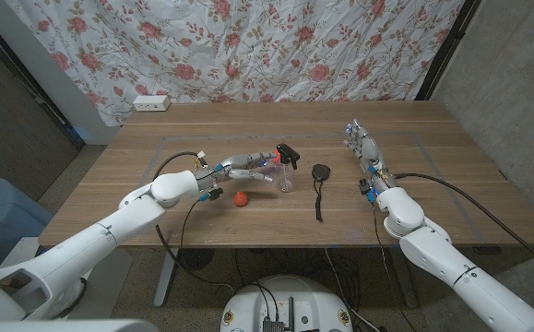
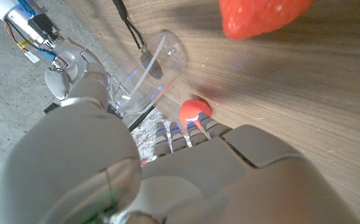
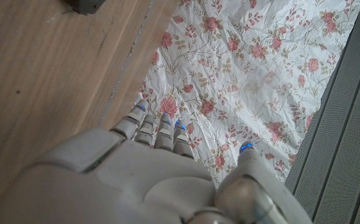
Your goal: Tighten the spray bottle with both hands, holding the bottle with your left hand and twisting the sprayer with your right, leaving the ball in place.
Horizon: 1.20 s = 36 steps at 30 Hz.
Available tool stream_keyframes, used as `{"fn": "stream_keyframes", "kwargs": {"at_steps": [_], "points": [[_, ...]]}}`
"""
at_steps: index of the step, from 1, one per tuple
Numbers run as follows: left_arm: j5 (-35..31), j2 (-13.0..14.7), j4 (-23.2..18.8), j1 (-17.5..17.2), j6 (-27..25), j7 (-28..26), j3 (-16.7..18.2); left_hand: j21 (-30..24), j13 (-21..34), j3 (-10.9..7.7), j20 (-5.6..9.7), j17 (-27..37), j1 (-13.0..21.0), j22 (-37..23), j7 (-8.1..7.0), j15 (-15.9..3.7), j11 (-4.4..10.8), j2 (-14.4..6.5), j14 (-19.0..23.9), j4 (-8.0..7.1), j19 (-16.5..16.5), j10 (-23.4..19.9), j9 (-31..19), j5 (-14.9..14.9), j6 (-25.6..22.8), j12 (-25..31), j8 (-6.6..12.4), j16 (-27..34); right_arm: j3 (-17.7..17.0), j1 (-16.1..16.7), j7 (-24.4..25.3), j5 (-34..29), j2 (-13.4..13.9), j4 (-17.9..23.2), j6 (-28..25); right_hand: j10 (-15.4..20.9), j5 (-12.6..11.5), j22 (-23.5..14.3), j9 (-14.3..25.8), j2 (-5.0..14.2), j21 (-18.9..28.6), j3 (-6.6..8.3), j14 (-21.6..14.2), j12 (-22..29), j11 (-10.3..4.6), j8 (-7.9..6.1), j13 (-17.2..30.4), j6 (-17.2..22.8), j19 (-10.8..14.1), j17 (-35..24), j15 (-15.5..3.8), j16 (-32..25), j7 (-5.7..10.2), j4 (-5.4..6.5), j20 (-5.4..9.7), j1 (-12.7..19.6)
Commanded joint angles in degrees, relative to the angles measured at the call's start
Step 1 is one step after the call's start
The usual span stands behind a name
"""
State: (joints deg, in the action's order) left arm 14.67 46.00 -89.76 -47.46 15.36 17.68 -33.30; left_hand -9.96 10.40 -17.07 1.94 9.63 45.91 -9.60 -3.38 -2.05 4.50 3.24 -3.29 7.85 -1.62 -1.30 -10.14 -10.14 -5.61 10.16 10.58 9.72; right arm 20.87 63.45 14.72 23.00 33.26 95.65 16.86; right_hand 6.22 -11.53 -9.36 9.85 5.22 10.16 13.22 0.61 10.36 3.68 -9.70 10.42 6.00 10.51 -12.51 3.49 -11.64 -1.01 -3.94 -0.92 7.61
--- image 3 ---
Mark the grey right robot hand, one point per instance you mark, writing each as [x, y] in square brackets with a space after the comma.
[120, 186]

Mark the dark grey table edge fitting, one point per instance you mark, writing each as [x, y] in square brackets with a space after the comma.
[83, 6]

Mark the floral backdrop cloth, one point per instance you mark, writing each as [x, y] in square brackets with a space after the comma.
[245, 77]

